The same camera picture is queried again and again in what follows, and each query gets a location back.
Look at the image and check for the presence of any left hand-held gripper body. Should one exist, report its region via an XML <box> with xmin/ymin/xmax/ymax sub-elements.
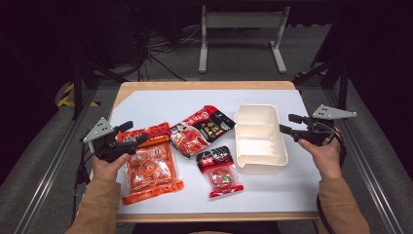
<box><xmin>82</xmin><ymin>116</ymin><xmax>140</xmax><ymax>164</ymax></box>

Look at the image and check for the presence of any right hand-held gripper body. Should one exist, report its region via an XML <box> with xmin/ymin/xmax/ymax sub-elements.
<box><xmin>300</xmin><ymin>103</ymin><xmax>357</xmax><ymax>147</ymax></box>

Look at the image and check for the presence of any large orange snack packet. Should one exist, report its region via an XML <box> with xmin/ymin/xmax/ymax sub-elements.
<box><xmin>116</xmin><ymin>121</ymin><xmax>185</xmax><ymax>207</ymax></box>

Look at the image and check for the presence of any white divided plastic container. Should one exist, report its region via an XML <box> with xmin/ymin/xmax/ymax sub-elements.
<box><xmin>234</xmin><ymin>103</ymin><xmax>289</xmax><ymax>175</ymax></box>

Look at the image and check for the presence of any red and black food packet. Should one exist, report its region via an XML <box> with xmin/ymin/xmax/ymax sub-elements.
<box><xmin>169</xmin><ymin>104</ymin><xmax>237</xmax><ymax>159</ymax></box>

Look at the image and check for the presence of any person's right hand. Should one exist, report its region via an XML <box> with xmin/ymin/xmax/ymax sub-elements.
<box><xmin>297</xmin><ymin>130</ymin><xmax>344</xmax><ymax>180</ymax></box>

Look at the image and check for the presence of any person's left hand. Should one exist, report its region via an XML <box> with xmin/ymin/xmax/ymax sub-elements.
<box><xmin>92</xmin><ymin>153</ymin><xmax>131</xmax><ymax>182</ymax></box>

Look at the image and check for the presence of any yellow and black hazard tape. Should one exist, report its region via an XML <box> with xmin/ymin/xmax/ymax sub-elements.
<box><xmin>57</xmin><ymin>82</ymin><xmax>100</xmax><ymax>108</ymax></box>

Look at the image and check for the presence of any white table mat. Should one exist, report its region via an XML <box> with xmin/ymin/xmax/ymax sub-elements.
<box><xmin>110</xmin><ymin>89</ymin><xmax>320</xmax><ymax>215</ymax></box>

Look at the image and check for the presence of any small red snack packet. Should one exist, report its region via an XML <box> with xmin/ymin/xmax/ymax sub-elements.
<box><xmin>195</xmin><ymin>145</ymin><xmax>244</xmax><ymax>199</ymax></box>

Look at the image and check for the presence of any white metal stand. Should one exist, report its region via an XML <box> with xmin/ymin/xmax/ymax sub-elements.
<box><xmin>198</xmin><ymin>4</ymin><xmax>291</xmax><ymax>74</ymax></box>

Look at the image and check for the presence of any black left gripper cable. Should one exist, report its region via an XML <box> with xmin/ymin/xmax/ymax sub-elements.
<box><xmin>71</xmin><ymin>142</ymin><xmax>95</xmax><ymax>225</ymax></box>

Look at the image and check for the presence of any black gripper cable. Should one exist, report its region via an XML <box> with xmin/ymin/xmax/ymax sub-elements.
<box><xmin>71</xmin><ymin>142</ymin><xmax>95</xmax><ymax>225</ymax></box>
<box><xmin>315</xmin><ymin>130</ymin><xmax>348</xmax><ymax>234</ymax></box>

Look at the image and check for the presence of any aluminium rail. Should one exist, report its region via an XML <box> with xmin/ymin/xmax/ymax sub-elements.
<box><xmin>13</xmin><ymin>87</ymin><xmax>98</xmax><ymax>234</ymax></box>
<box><xmin>324</xmin><ymin>87</ymin><xmax>405</xmax><ymax>234</ymax></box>

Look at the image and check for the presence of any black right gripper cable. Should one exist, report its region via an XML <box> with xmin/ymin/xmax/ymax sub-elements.
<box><xmin>315</xmin><ymin>130</ymin><xmax>348</xmax><ymax>234</ymax></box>

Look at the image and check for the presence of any bundle of black floor cables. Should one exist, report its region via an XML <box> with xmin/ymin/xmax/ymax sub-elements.
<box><xmin>128</xmin><ymin>6</ymin><xmax>196</xmax><ymax>82</ymax></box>

